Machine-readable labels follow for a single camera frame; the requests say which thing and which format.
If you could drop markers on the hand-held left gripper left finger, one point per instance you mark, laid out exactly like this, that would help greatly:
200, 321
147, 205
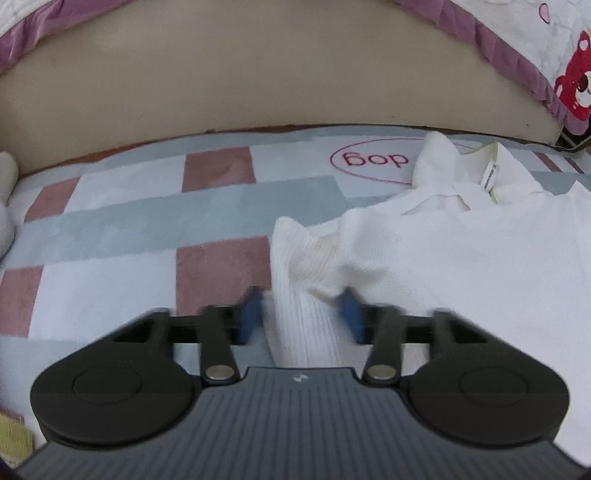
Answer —
251, 316

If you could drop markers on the grey plush rabbit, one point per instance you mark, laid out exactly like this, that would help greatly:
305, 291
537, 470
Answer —
4, 203

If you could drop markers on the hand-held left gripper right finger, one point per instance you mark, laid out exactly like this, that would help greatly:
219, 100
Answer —
351, 318

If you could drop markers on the quilted bear print bedspread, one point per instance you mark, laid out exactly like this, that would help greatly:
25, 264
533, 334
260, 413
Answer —
531, 37

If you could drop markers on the checkered rug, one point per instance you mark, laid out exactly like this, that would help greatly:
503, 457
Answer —
138, 217

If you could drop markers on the cream knit cardigan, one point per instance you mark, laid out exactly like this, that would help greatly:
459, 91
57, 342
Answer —
461, 254

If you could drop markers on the beige bed base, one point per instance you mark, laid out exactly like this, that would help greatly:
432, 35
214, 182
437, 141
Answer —
277, 69

